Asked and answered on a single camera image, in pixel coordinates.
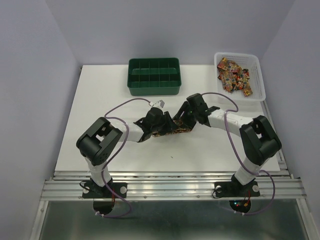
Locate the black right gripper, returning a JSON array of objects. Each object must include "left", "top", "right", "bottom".
[{"left": 171, "top": 100, "right": 198, "bottom": 130}]

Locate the paisley flamingo patterned tie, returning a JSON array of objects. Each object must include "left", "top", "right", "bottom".
[{"left": 152, "top": 119, "right": 197, "bottom": 137}]

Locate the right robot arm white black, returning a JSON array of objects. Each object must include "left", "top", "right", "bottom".
[{"left": 173, "top": 93, "right": 282, "bottom": 195}]

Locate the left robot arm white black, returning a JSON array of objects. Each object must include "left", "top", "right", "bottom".
[{"left": 76, "top": 107, "right": 178, "bottom": 197}]

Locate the green divided plastic tray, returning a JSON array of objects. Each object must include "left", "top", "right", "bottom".
[{"left": 127, "top": 57, "right": 182, "bottom": 97}]

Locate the colourful patterned tie in basket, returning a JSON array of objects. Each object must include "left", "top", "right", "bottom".
[{"left": 217, "top": 57, "right": 253, "bottom": 97}]

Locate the white perforated plastic basket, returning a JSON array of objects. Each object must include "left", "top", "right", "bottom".
[{"left": 214, "top": 52, "right": 266, "bottom": 105}]

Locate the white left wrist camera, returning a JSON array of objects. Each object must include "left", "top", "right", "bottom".
[{"left": 149, "top": 100, "right": 165, "bottom": 109}]

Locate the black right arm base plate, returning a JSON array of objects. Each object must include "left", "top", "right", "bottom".
[{"left": 212, "top": 181, "right": 261, "bottom": 199}]

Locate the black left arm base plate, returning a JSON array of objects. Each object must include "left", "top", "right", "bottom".
[{"left": 79, "top": 180, "right": 128, "bottom": 199}]

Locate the aluminium mounting rail frame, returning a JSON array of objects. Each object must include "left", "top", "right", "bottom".
[{"left": 29, "top": 99, "right": 316, "bottom": 240}]

